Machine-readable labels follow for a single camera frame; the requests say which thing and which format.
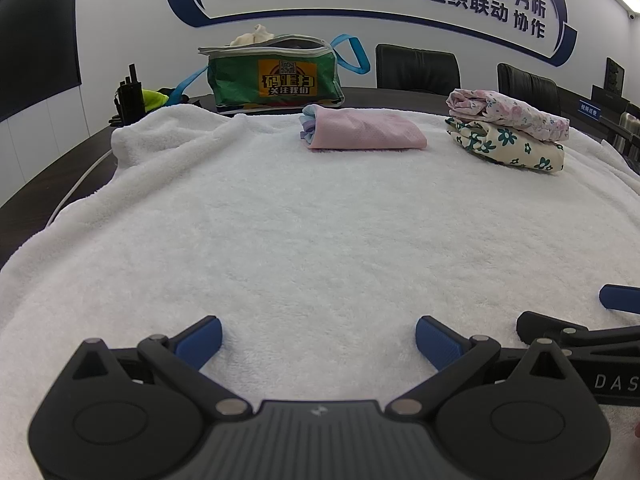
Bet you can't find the steel thermos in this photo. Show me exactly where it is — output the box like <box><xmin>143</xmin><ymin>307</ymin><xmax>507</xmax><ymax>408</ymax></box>
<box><xmin>614</xmin><ymin>102</ymin><xmax>640</xmax><ymax>150</ymax></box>

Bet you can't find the pink floral garment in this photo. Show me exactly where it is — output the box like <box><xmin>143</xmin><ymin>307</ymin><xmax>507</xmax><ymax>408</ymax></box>
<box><xmin>446</xmin><ymin>88</ymin><xmax>571</xmax><ymax>142</ymax></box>

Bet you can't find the pink folded cloth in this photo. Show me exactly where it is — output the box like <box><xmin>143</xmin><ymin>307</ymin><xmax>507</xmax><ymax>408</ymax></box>
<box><xmin>299</xmin><ymin>103</ymin><xmax>429</xmax><ymax>152</ymax></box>

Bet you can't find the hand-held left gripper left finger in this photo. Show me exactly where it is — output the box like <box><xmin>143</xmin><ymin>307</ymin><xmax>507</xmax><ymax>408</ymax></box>
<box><xmin>70</xmin><ymin>315</ymin><xmax>253</xmax><ymax>420</ymax></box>

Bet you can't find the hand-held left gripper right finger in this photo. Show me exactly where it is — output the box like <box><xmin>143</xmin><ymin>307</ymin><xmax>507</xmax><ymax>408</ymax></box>
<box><xmin>385</xmin><ymin>315</ymin><xmax>584</xmax><ymax>419</ymax></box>

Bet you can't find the black desk monitor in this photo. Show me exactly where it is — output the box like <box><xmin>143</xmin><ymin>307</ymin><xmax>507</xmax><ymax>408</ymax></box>
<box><xmin>604</xmin><ymin>57</ymin><xmax>627</xmax><ymax>97</ymax></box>

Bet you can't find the black wall screen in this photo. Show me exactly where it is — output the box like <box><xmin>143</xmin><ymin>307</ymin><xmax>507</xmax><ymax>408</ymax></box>
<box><xmin>0</xmin><ymin>0</ymin><xmax>84</xmax><ymax>124</ymax></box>

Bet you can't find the green bag with blue straps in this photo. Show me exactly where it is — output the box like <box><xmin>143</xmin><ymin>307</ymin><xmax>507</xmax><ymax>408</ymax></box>
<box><xmin>170</xmin><ymin>33</ymin><xmax>372</xmax><ymax>114</ymax></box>

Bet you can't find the yellow-green cloth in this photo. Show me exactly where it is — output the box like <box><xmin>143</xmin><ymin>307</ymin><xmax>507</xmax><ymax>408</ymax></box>
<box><xmin>141</xmin><ymin>88</ymin><xmax>172</xmax><ymax>111</ymax></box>

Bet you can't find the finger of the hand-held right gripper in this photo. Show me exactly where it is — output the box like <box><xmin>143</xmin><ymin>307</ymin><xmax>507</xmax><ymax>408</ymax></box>
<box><xmin>599</xmin><ymin>283</ymin><xmax>640</xmax><ymax>314</ymax></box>
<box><xmin>515</xmin><ymin>311</ymin><xmax>640</xmax><ymax>354</ymax></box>

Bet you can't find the cream cloth in bag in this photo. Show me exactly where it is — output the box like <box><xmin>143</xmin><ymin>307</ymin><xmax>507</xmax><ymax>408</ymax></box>
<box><xmin>229</xmin><ymin>23</ymin><xmax>277</xmax><ymax>47</ymax></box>

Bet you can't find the white fluffy towel blanket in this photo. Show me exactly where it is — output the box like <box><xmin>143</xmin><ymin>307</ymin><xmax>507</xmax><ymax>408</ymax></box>
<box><xmin>0</xmin><ymin>104</ymin><xmax>640</xmax><ymax>463</ymax></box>

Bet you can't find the black office chair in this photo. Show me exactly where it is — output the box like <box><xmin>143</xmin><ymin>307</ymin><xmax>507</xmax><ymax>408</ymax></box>
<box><xmin>497</xmin><ymin>63</ymin><xmax>563</xmax><ymax>117</ymax></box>
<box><xmin>374</xmin><ymin>43</ymin><xmax>462</xmax><ymax>96</ymax></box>

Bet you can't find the cream garment with teal flowers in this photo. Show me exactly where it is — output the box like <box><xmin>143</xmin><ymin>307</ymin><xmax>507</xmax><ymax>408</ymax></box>
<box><xmin>445</xmin><ymin>117</ymin><xmax>566</xmax><ymax>175</ymax></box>

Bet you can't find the blue desk nameplate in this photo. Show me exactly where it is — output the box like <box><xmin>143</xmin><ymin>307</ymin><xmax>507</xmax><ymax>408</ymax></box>
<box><xmin>577</xmin><ymin>100</ymin><xmax>607</xmax><ymax>121</ymax></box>

